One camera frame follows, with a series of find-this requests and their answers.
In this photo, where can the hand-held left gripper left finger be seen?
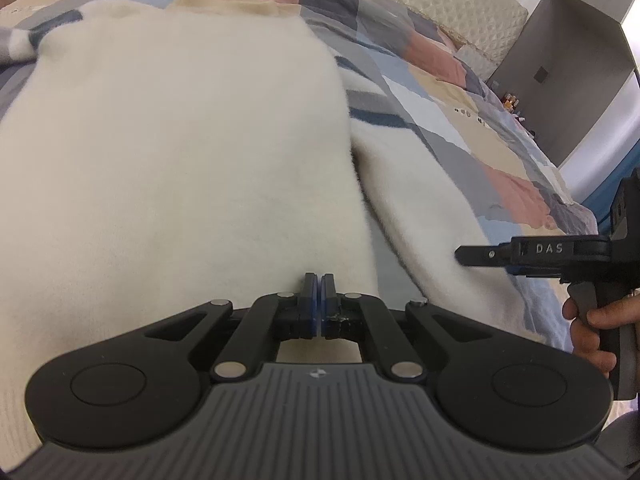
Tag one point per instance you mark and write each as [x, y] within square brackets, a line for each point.
[311, 305]

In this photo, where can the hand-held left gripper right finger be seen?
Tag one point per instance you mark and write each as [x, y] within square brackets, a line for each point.
[327, 305]

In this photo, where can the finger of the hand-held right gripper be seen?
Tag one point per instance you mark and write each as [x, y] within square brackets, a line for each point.
[482, 256]

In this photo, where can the white sweater with dark stripes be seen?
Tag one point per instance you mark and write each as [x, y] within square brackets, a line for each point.
[175, 160]

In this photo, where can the person's right hand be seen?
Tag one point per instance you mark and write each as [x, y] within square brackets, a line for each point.
[590, 345]

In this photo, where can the amber bottle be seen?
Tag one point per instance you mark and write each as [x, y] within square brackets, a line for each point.
[509, 104]

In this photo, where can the patchwork checked duvet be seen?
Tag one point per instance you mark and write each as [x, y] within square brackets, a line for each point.
[450, 95]

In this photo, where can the grey and white wardrobe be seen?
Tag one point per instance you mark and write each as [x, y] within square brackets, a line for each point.
[575, 85]

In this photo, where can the cream quilted headboard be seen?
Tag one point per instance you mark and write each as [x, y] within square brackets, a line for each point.
[450, 5]

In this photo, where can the dark wall switch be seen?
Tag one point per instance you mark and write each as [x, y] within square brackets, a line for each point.
[540, 75]

